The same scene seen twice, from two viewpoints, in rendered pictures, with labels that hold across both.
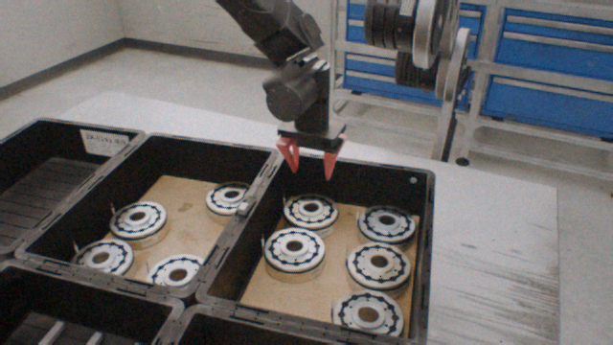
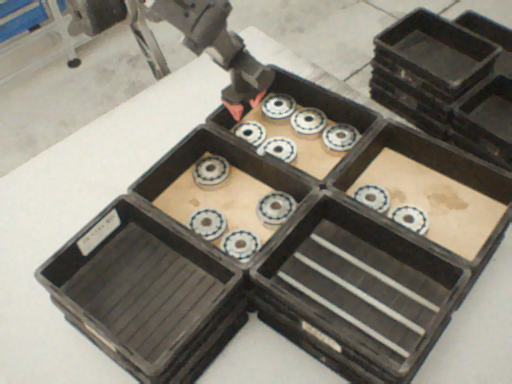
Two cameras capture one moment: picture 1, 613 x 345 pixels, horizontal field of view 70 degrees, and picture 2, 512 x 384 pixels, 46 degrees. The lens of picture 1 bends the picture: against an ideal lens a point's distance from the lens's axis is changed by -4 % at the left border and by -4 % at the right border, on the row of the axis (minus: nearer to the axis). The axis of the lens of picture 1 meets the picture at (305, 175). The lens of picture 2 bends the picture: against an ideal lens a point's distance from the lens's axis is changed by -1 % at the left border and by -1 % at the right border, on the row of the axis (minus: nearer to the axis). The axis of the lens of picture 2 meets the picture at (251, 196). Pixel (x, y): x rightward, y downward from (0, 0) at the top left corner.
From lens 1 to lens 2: 1.26 m
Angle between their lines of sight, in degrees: 46
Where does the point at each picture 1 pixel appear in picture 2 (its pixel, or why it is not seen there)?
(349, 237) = (271, 128)
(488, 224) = not seen: hidden behind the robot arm
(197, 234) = (228, 199)
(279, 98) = (264, 79)
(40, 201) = (128, 298)
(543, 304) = (331, 82)
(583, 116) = not seen: outside the picture
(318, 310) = (319, 157)
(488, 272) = not seen: hidden behind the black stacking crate
